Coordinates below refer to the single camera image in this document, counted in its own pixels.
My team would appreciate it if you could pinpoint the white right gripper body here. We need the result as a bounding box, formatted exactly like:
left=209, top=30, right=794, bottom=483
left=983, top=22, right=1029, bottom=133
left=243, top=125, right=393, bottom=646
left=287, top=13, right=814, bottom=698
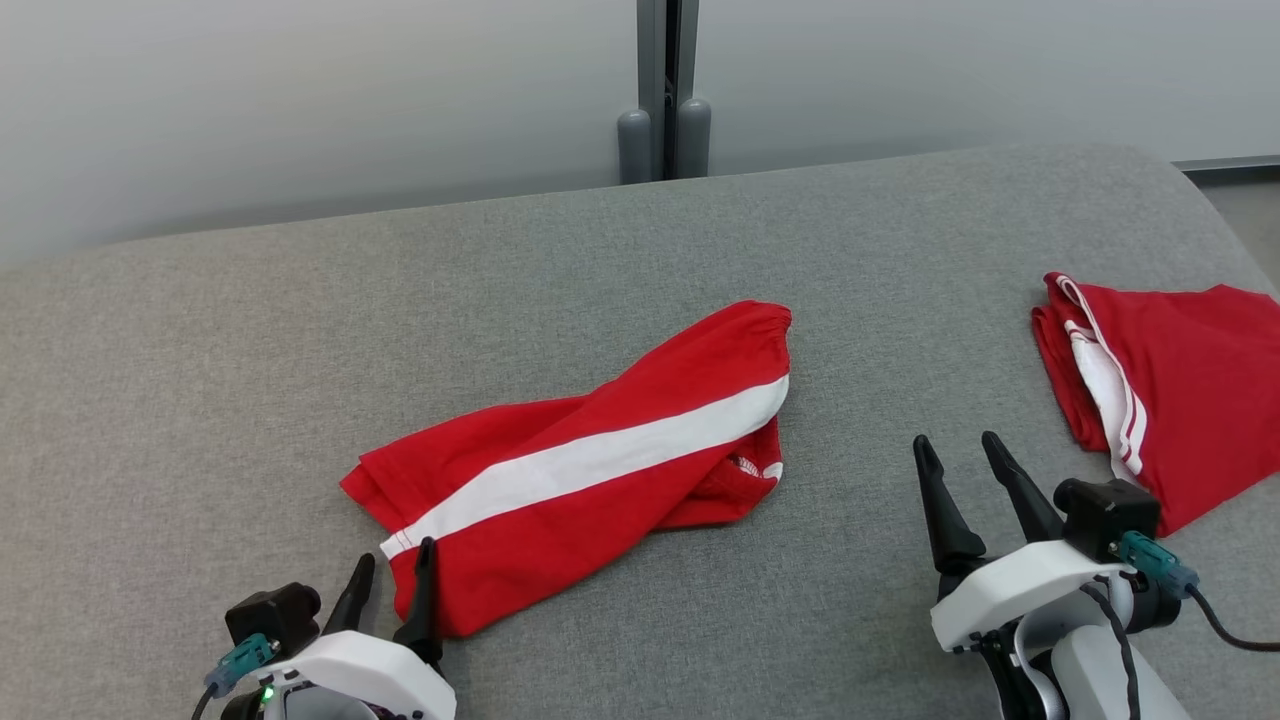
left=930, top=539, right=1137, bottom=653

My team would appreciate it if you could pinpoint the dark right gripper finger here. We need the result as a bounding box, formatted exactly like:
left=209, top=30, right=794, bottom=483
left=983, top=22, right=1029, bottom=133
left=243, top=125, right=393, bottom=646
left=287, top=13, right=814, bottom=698
left=912, top=434, right=988, bottom=578
left=981, top=431, right=1066, bottom=547

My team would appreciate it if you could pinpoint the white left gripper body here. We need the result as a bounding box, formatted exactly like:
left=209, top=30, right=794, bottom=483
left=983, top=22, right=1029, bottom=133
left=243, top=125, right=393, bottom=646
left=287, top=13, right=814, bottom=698
left=250, top=630, right=458, bottom=720

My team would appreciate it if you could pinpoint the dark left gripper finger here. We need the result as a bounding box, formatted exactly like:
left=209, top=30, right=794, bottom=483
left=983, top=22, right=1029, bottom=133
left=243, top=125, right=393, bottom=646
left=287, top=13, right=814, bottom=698
left=392, top=536, right=444, bottom=668
left=321, top=552, right=377, bottom=636

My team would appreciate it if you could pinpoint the red shorts white stripe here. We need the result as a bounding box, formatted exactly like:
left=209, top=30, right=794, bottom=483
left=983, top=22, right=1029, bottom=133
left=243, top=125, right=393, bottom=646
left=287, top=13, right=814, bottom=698
left=339, top=300, right=794, bottom=640

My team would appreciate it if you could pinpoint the red white basketball jersey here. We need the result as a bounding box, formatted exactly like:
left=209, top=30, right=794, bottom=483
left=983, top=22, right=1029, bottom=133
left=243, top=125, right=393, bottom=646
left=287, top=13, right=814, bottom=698
left=1031, top=271, right=1280, bottom=539

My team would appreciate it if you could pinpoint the teal left camera connector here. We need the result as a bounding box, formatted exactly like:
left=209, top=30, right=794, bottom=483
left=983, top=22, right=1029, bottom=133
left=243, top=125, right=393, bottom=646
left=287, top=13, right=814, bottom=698
left=205, top=632, right=279, bottom=699

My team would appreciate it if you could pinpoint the teal camera connector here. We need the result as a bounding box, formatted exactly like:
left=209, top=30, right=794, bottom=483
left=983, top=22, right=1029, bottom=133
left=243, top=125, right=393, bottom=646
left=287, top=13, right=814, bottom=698
left=1117, top=530, right=1200, bottom=601
left=205, top=632, right=279, bottom=699

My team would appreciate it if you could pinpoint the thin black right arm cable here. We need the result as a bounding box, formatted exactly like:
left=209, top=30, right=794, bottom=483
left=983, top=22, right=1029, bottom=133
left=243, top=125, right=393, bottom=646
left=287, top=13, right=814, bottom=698
left=1078, top=578, right=1143, bottom=720

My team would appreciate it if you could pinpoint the teal right camera connector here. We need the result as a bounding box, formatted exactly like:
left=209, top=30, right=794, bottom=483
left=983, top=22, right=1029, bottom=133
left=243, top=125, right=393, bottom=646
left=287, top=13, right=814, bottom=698
left=1117, top=530, right=1200, bottom=601

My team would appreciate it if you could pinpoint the black right camera cable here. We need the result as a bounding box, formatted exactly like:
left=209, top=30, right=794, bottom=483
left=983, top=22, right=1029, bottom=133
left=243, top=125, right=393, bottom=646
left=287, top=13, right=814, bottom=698
left=1187, top=585, right=1280, bottom=654

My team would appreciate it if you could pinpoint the grey partition base rail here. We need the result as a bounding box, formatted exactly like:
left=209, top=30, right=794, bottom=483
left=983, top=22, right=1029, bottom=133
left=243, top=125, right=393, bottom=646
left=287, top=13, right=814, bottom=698
left=1175, top=153, right=1280, bottom=176

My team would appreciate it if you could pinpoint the grey metal partition post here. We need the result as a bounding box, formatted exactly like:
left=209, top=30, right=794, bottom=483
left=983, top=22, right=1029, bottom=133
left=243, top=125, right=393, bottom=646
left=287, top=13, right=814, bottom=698
left=616, top=0, right=713, bottom=187

